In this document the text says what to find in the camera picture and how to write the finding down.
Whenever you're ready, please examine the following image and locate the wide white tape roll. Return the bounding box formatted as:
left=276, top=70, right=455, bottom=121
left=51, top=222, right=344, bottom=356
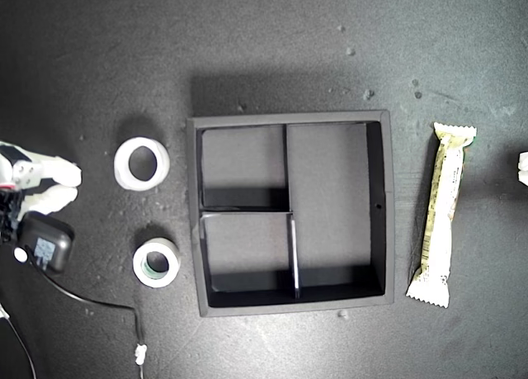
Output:
left=113, top=136, right=171, bottom=191

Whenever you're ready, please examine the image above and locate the snack bar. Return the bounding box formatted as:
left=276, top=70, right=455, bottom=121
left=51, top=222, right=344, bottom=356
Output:
left=405, top=121, right=479, bottom=310

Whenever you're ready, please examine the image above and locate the white tape roll green core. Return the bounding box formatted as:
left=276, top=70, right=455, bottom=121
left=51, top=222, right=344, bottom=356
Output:
left=132, top=237, right=182, bottom=289

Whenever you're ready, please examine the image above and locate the black tray with wells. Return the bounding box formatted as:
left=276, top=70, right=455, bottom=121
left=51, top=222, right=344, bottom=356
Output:
left=185, top=109, right=396, bottom=318

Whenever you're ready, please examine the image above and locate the black camera box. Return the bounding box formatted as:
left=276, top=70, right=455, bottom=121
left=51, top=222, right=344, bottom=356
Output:
left=16, top=212, right=76, bottom=275

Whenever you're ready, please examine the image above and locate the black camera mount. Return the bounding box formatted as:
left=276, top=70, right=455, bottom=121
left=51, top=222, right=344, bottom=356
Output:
left=0, top=188, right=25, bottom=244

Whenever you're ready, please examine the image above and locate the black camera cable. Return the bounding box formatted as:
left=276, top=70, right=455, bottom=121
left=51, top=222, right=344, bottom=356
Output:
left=40, top=265, right=146, bottom=379

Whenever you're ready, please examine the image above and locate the thin black cable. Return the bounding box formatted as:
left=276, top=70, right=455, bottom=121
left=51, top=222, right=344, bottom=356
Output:
left=0, top=302, right=39, bottom=379

